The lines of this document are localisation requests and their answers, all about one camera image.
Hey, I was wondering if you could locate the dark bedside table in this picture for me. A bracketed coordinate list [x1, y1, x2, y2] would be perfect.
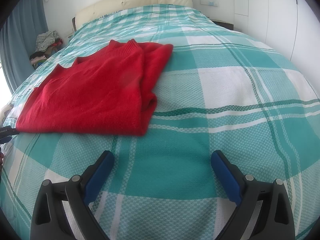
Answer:
[212, 20, 234, 30]

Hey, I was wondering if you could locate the teal plaid bed sheet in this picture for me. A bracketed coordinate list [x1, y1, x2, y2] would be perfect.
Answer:
[1, 5, 319, 239]

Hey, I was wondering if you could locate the white wardrobe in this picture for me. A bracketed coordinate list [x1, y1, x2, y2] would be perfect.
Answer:
[232, 0, 320, 63]

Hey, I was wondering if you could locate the blue curtain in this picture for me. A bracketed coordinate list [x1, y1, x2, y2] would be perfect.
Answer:
[1, 0, 48, 93]

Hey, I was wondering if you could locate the red knit sweater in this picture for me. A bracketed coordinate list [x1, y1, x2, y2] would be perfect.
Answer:
[16, 40, 173, 136]

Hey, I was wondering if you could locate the cream padded headboard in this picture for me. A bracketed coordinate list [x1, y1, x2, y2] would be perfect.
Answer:
[72, 0, 193, 31]

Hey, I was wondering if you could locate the white wall socket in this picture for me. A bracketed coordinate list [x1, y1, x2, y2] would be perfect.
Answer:
[200, 0, 219, 7]

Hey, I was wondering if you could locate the pile of clothes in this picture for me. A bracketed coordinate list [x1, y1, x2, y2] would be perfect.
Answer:
[29, 30, 63, 69]

